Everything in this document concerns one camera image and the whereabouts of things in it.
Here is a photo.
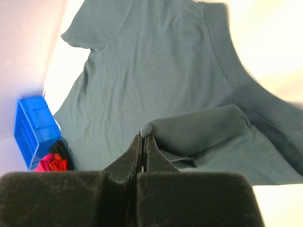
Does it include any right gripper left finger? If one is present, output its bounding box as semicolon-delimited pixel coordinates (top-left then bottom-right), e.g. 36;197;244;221
0;135;143;227

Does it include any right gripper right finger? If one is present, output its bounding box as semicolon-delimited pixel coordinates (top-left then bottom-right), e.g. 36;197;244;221
136;135;264;227

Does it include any grey blue t shirt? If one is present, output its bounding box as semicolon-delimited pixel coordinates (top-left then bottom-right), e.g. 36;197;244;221
54;0;303;185

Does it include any folded orange t shirt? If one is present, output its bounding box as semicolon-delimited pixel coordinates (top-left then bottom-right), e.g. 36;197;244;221
49;154;68;171

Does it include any folded magenta t shirt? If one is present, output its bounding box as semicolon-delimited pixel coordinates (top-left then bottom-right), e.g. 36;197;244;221
35;154;58;172

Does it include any blue plastic divided bin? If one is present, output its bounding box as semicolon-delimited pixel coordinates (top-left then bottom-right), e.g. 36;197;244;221
14;96;62;170

